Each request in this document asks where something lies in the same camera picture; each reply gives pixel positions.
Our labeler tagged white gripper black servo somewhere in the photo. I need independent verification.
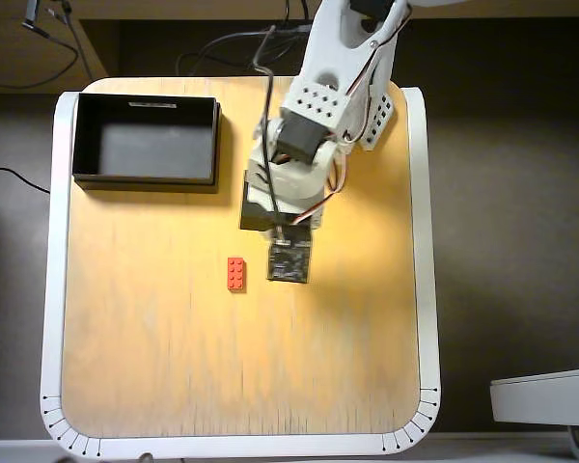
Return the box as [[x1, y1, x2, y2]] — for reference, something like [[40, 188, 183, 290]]
[[239, 153, 332, 237]]

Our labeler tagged red lego block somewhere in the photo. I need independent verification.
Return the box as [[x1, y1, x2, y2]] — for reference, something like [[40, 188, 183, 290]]
[[226, 257, 247, 294]]

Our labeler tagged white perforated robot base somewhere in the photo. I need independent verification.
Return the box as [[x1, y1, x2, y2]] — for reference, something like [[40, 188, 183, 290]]
[[351, 79, 398, 151]]

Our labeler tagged black cardboard bin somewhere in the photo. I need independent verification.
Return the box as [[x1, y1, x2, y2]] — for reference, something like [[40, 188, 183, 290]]
[[70, 92, 223, 195]]

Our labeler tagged white table rim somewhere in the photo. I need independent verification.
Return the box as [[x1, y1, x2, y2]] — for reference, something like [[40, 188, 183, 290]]
[[39, 76, 443, 459]]

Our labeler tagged light wooden desk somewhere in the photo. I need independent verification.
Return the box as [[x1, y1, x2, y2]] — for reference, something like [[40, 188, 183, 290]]
[[0, 0, 579, 95]]

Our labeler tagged white plastic device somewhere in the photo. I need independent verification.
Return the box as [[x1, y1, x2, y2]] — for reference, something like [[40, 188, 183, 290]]
[[489, 366, 579, 428]]

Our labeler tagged black camera cable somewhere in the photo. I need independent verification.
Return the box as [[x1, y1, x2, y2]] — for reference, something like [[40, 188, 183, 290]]
[[250, 23, 290, 247]]

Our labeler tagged red white black servo wire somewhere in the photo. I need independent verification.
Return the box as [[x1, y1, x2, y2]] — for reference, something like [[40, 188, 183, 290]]
[[293, 144, 351, 228]]

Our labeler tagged black wrist camera board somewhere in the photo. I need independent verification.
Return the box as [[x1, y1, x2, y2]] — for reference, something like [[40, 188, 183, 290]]
[[265, 226, 314, 285]]

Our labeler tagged black power cable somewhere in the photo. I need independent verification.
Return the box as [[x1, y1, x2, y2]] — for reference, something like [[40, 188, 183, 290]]
[[176, 21, 315, 76]]

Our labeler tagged looped black cable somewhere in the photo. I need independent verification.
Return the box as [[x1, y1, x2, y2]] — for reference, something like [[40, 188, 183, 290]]
[[0, 18, 81, 92]]

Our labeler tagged straight black cable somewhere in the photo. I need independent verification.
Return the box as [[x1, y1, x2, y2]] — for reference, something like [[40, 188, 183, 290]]
[[60, 0, 96, 82]]

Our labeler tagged thin black floor cable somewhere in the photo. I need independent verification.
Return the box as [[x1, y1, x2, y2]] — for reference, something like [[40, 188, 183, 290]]
[[0, 165, 53, 196]]

